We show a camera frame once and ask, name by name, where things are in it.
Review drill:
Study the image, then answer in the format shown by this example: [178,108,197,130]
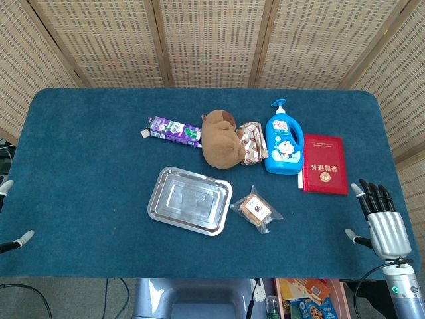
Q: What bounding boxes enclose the blue table cloth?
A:
[0,87,414,280]

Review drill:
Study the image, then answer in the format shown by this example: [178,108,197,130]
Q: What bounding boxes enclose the beige red printed snack bag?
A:
[236,121,270,167]

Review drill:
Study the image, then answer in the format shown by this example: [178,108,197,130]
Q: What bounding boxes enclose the pink storage box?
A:
[274,278,351,319]

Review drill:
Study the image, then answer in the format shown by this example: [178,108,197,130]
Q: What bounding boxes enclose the blue pump lotion bottle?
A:
[264,98,305,175]

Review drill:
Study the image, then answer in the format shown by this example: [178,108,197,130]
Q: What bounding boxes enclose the orange printed package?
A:
[278,278,332,306]

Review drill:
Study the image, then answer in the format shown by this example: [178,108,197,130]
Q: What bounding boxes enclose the plastic-wrapped snack packet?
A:
[229,185,284,235]

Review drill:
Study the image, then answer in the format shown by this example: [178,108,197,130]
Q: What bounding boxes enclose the white black handled tool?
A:
[244,278,266,319]

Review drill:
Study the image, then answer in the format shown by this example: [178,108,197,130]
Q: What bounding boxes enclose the purple snack package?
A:
[139,115,203,149]

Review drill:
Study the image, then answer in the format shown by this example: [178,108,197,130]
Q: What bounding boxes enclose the clear plastic bottle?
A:
[265,296,279,319]

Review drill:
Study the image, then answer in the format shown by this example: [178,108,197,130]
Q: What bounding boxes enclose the black cable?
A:
[0,283,53,319]
[353,264,386,319]

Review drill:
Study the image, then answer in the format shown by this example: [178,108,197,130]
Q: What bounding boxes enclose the blue cookie snack bag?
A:
[290,296,339,319]

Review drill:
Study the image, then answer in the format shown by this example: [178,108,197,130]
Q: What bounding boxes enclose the rectangular metal tray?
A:
[147,166,234,237]

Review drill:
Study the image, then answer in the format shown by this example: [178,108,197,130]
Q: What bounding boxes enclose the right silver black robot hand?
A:
[345,178,412,260]

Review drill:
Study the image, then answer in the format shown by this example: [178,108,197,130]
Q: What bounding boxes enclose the brown plush capybara toy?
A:
[201,109,247,171]

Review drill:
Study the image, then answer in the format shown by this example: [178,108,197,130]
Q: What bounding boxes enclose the red certificate book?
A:
[297,133,349,197]

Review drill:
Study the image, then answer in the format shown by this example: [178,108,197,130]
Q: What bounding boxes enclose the woven folding screen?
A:
[0,0,425,230]

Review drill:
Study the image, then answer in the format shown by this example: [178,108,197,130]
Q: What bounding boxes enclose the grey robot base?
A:
[131,278,263,319]

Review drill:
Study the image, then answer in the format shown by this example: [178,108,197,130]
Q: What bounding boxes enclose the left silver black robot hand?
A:
[0,179,35,255]

